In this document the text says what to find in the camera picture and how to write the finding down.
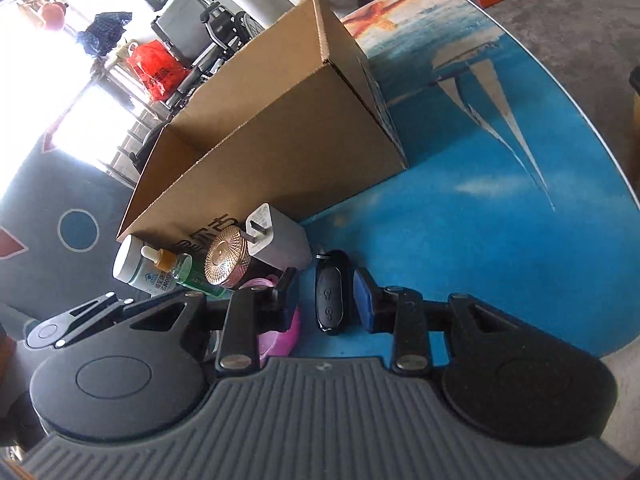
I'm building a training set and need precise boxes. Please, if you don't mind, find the pink plastic cup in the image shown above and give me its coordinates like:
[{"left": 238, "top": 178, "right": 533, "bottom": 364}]
[{"left": 240, "top": 275, "right": 302, "bottom": 358}]

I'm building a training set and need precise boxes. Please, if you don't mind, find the blue checked cloth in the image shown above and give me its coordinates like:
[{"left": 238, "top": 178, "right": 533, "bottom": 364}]
[{"left": 77, "top": 11, "right": 133, "bottom": 56}]

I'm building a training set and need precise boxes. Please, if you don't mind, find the red plastic bag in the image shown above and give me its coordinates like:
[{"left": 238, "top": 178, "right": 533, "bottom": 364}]
[{"left": 126, "top": 40, "right": 193, "bottom": 102}]

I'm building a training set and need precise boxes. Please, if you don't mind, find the white charger plug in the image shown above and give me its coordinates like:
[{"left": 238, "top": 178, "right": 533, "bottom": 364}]
[{"left": 240, "top": 203, "right": 313, "bottom": 271}]

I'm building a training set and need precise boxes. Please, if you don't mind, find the green dropper bottle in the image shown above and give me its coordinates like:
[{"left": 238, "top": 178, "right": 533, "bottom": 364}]
[{"left": 141, "top": 245, "right": 211, "bottom": 293}]

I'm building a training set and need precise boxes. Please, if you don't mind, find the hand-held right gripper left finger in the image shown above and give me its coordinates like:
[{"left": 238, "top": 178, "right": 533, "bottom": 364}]
[{"left": 122, "top": 266, "right": 300, "bottom": 376}]

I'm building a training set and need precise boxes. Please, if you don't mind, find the brown cardboard box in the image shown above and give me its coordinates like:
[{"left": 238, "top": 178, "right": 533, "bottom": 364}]
[{"left": 116, "top": 0, "right": 410, "bottom": 261}]

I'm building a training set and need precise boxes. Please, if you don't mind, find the black key fob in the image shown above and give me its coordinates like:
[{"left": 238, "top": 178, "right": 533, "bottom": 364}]
[{"left": 314, "top": 249, "right": 352, "bottom": 336}]

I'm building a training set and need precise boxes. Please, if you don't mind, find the grey mat with shapes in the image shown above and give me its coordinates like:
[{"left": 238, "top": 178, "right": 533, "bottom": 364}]
[{"left": 0, "top": 132, "right": 137, "bottom": 321}]

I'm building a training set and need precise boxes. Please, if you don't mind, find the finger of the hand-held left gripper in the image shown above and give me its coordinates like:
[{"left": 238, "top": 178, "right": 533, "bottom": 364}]
[{"left": 25, "top": 291, "right": 136, "bottom": 351}]

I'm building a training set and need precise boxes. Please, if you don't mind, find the metal railing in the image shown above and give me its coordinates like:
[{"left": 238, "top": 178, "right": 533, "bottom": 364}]
[{"left": 90, "top": 55, "right": 171, "bottom": 181}]

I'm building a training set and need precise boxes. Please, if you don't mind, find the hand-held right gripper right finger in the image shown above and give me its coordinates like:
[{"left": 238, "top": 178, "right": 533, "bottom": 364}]
[{"left": 353, "top": 268, "right": 508, "bottom": 376}]

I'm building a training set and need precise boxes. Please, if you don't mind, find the grey wheelchair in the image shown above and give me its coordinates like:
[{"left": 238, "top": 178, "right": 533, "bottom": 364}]
[{"left": 142, "top": 0, "right": 266, "bottom": 111}]

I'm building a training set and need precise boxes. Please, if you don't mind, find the gold lidded round jar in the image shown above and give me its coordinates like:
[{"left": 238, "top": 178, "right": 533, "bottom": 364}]
[{"left": 205, "top": 226, "right": 256, "bottom": 290}]

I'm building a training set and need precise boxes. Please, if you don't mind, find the red hanging cloth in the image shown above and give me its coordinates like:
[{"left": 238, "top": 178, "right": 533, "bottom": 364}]
[{"left": 40, "top": 2, "right": 69, "bottom": 32}]

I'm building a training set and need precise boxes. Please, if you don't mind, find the white pill bottle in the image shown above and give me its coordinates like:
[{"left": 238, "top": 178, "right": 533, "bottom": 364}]
[{"left": 112, "top": 234, "right": 176, "bottom": 297}]

